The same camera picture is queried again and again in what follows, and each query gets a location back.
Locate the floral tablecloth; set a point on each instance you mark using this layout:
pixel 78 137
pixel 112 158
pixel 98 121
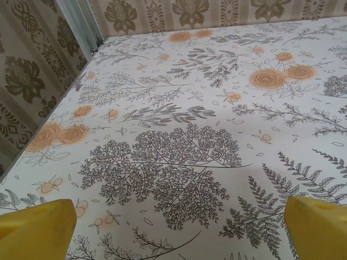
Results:
pixel 173 108

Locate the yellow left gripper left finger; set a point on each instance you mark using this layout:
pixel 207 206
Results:
pixel 35 233

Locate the aluminium frame post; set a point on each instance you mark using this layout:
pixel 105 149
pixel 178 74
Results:
pixel 81 24

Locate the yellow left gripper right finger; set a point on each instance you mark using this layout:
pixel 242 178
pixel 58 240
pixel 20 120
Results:
pixel 320 233

